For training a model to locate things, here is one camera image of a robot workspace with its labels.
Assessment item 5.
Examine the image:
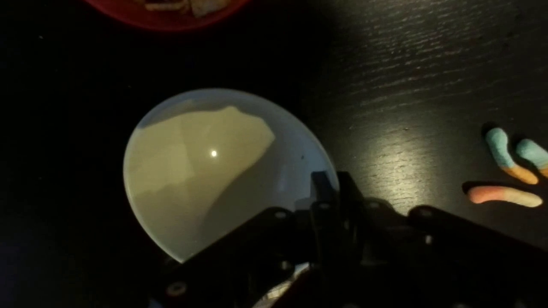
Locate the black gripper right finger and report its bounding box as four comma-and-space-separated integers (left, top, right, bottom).
336, 168, 374, 215

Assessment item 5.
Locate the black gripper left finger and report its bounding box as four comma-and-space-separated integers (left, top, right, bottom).
308, 168, 341, 213

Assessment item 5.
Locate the black bowl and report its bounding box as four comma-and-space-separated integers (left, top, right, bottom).
122, 88, 343, 266

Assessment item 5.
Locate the red plastic bowl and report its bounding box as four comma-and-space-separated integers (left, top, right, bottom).
84, 0, 254, 35

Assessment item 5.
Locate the pink yellow gummy worm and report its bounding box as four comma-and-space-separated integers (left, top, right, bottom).
466, 184, 545, 211

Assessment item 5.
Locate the blue orange gummy worm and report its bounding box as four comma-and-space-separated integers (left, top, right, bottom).
514, 138, 548, 180
483, 126, 541, 189

